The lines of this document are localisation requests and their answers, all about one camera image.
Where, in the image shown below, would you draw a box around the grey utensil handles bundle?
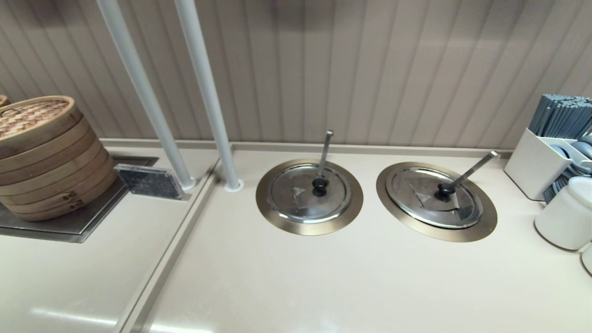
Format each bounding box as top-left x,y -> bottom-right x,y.
543,169 -> 574,204

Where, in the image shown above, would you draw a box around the white ceramic jar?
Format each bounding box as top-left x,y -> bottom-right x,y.
535,177 -> 592,252

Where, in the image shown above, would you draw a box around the grey chopsticks bundle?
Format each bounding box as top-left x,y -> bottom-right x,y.
529,94 -> 592,139

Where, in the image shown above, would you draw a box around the white metal pole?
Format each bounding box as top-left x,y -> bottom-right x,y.
174,0 -> 244,192
96,0 -> 197,191

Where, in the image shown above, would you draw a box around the white utensil holder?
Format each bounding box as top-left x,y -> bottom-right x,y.
504,128 -> 592,202

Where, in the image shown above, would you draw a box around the clear acrylic sign holder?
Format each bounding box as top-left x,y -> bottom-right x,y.
114,164 -> 185,200

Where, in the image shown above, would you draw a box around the stacked bamboo steamer baskets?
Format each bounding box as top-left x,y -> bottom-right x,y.
0,95 -> 117,222

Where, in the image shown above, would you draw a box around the steel ladle handle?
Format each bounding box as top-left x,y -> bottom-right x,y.
451,151 -> 500,189
318,130 -> 334,179

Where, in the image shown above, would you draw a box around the steel pot lid black knob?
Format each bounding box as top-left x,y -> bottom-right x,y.
267,163 -> 353,224
386,166 -> 483,229

